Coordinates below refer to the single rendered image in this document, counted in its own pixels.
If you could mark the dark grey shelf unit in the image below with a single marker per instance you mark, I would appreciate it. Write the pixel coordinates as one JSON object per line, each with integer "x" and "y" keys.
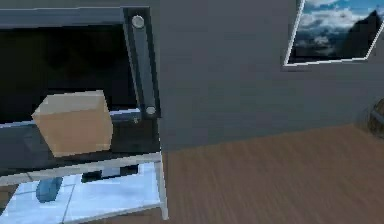
{"x": 140, "y": 63}

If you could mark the tan cardboard box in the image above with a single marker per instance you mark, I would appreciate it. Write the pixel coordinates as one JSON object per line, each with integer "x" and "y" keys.
{"x": 75, "y": 128}

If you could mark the blue round object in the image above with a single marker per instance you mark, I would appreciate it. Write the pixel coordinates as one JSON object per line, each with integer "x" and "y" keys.
{"x": 48, "y": 189}

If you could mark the framed mountain sky picture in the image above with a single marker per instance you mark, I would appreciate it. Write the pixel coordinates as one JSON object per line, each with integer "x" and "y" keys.
{"x": 336, "y": 31}

